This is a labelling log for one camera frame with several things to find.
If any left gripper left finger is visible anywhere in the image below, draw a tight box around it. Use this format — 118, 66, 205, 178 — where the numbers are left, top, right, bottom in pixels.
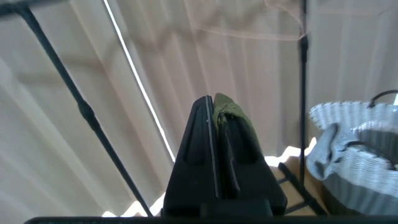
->
163, 95, 220, 217

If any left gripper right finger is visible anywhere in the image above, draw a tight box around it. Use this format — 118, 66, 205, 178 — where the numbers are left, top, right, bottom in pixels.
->
214, 115, 289, 216

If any green printed sleeveless shirt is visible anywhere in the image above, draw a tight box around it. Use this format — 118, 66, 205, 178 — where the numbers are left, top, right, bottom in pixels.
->
212, 92, 264, 156

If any white laundry basket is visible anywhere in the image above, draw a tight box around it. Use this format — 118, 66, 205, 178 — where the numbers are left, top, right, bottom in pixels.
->
307, 89, 398, 216

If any black clothes rack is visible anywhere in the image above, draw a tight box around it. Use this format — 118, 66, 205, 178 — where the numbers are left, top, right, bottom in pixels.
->
0, 0, 328, 218

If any pink clothes hanger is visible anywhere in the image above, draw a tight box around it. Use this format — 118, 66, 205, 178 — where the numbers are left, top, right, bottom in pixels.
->
192, 0, 308, 42

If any pale grey garment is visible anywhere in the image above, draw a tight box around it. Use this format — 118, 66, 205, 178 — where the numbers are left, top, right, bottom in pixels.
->
305, 122, 364, 181

